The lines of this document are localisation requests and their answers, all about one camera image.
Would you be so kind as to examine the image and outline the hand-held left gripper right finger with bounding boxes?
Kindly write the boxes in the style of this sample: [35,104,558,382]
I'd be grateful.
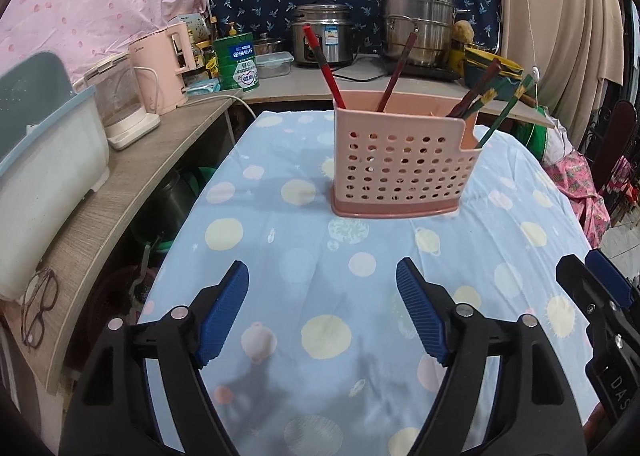
[396,258,586,456]

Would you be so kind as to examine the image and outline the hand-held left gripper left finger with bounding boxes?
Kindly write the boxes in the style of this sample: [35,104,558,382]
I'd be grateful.
[59,261,250,456]

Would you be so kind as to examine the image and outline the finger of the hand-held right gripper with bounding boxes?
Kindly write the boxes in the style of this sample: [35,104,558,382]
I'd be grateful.
[556,255,640,427]
[585,249,640,309]

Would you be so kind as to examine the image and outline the pink perforated utensil holder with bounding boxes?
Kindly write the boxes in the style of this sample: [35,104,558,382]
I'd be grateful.
[331,91,483,219]

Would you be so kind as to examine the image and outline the maroon chopstick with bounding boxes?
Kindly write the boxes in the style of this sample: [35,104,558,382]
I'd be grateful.
[452,58,502,119]
[447,81,496,119]

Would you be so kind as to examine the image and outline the dark red chopstick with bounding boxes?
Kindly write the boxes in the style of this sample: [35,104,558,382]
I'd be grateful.
[376,32,418,113]

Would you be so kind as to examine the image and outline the bright red chopstick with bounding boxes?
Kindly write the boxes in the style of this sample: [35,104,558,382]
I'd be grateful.
[302,25,347,109]

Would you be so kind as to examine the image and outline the pink floral cloth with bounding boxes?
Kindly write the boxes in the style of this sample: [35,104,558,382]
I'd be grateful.
[545,156,608,247]

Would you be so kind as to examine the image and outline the light blue printed tablecloth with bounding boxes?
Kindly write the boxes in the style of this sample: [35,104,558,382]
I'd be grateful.
[137,111,601,456]

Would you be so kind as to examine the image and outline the dark steel bucket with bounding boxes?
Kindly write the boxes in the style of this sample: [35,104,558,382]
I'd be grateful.
[150,171,196,237]

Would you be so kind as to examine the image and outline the dark metal chair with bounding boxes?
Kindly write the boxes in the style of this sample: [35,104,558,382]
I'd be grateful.
[582,98,640,232]

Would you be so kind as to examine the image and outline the green bag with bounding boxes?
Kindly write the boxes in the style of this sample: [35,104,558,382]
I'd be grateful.
[520,106,551,162]

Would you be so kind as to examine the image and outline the eyeglasses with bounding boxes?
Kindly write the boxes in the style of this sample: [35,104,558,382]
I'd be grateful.
[20,268,60,349]

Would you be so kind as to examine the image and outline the light blue dish box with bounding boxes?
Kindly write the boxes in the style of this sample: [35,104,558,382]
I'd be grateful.
[0,51,111,302]

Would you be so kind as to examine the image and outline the blue wet wipes pack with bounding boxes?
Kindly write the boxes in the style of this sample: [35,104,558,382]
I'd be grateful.
[185,78,221,97]

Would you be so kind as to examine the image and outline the white glass health pot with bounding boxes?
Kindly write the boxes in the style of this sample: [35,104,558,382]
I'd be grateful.
[74,52,162,152]

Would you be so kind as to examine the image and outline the beige curtain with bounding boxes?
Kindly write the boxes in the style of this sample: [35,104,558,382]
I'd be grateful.
[495,0,626,152]

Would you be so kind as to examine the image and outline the hanging clothes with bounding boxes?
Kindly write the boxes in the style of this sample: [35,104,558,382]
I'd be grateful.
[607,0,640,102]

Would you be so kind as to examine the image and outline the black induction cooker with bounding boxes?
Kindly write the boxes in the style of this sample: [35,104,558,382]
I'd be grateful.
[385,58,463,82]

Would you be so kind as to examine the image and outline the green tin can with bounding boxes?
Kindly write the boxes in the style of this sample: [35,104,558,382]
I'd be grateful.
[212,33,262,92]

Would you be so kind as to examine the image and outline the pink electric kettle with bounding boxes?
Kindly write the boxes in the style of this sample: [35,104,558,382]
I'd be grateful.
[129,22,197,112]

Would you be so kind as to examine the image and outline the clear glass food container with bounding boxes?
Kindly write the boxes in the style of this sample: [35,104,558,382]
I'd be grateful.
[255,52,295,79]

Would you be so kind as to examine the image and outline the small pot with glass lid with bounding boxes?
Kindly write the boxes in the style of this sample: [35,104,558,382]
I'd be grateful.
[254,33,285,57]

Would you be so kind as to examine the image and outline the steel rice cooker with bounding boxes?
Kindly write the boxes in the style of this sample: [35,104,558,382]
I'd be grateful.
[291,3,357,68]

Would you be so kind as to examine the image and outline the stainless steel steamer pot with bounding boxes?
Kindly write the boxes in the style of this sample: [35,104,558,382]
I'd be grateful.
[381,0,457,68]

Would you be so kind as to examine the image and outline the white power cable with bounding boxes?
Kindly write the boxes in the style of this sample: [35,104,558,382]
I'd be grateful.
[187,93,257,118]

